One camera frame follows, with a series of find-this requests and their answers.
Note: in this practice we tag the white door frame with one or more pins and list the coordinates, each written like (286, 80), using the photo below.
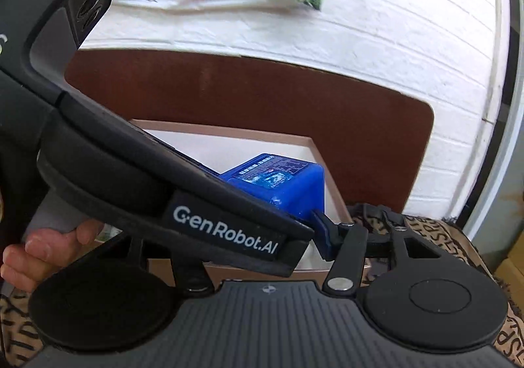
(497, 65)

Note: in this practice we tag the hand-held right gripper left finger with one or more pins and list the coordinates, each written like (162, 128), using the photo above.
(190, 276)

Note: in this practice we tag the person's left hand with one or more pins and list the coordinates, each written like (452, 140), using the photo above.
(41, 251)

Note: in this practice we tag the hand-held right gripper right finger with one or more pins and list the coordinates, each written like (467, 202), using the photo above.
(327, 237)

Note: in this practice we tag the blue plastic box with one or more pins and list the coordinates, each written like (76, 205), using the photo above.
(286, 188)

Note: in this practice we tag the brown cardboard carton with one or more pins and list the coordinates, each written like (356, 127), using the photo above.
(511, 276)

